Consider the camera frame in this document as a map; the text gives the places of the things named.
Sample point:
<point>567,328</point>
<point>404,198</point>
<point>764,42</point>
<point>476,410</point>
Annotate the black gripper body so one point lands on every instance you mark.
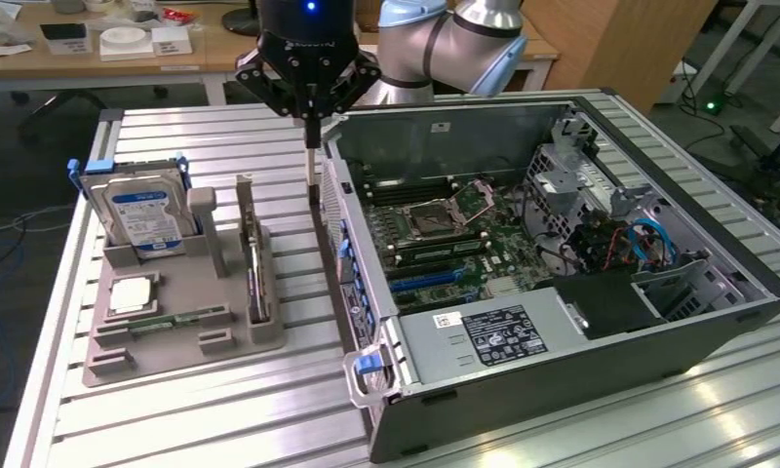
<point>305,39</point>

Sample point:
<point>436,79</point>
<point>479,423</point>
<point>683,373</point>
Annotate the low-profile graphics card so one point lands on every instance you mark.
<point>256,273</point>

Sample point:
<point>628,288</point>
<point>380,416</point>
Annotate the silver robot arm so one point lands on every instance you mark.
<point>423,44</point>

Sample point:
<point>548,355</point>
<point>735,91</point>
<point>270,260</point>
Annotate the black round lamp base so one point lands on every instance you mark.
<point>240,22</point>

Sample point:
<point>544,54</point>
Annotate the wooden desk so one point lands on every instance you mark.
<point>208,44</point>

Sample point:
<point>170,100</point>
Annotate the plain white box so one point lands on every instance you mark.
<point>170,41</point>

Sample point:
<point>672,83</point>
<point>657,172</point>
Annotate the red package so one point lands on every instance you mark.
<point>178,14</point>

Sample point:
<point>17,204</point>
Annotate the white box with round insert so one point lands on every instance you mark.
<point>126,44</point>

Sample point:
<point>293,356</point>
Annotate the CPU socket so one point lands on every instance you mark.
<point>432,217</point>

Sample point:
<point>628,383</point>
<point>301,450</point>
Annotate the black chair base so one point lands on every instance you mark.
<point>61,105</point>

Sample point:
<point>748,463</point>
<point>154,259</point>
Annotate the black box with white label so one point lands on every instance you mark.
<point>66,36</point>

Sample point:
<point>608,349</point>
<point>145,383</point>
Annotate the open metal socket cover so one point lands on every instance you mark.
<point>475,202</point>

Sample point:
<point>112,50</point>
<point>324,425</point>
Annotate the hard disk in blue carrier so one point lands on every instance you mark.
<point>142,214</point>

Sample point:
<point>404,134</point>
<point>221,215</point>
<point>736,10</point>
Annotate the grey cup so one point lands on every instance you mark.
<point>68,6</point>

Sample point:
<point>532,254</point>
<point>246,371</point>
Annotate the RAM stick with black chips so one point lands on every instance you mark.
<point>439,248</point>

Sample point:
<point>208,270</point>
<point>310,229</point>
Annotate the silver disk bay cage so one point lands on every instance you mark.
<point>559,190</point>

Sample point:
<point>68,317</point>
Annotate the white paper slip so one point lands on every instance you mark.
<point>6,50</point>

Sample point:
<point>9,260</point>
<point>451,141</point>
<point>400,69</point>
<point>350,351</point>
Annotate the grey parts rack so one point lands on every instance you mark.
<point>188,273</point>

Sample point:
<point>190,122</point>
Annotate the wooden cabinet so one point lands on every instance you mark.
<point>624,49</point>

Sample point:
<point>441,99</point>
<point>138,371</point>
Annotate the green motherboard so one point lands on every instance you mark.
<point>500,253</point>

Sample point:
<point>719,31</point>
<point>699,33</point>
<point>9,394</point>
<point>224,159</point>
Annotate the blue expansion slot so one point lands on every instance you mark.
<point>423,283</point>

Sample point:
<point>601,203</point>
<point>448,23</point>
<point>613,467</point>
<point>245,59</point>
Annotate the silver CPU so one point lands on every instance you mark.
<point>132,295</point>

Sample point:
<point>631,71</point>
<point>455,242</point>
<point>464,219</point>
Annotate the silver chipset heatsink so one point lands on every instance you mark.
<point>509,287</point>

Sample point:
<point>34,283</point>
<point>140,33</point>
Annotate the green RAM stick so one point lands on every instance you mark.
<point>169,323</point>

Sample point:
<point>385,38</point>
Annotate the black device with green light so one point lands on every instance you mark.
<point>711,105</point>

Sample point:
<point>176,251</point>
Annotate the grey power supply unit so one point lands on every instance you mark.
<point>441,356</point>

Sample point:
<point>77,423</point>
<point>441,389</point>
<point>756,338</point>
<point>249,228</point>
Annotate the blue case release latch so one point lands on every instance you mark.
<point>367,364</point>

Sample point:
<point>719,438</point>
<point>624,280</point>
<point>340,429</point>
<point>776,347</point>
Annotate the black equipment stand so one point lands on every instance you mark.
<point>773,161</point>

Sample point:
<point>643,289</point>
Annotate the black open PC case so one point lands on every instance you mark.
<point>559,390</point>

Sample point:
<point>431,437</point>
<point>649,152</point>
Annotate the black intrusion switch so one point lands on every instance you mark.
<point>345,187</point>

